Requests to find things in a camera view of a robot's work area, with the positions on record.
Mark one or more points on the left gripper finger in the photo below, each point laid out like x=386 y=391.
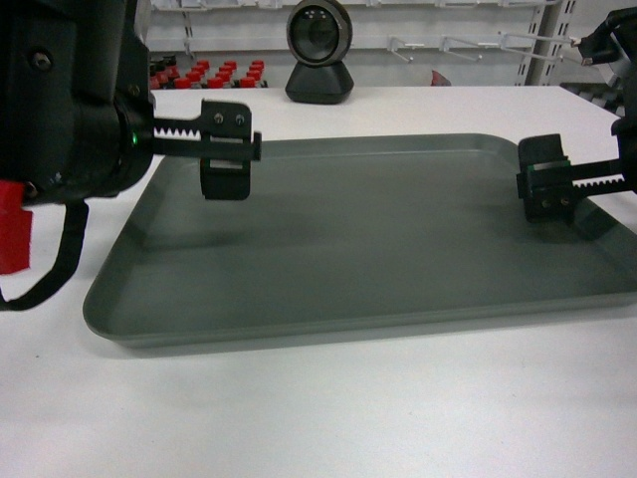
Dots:
x=224 y=162

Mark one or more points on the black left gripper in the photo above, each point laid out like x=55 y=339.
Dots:
x=76 y=108

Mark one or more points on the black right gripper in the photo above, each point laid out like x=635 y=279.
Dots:
x=549 y=185

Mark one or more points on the grey-silver plastic tray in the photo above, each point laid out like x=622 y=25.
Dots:
x=346 y=234

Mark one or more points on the white checkout counter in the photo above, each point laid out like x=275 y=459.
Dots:
x=535 y=395

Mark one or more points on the black barcode scanner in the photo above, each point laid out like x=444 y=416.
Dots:
x=319 y=34

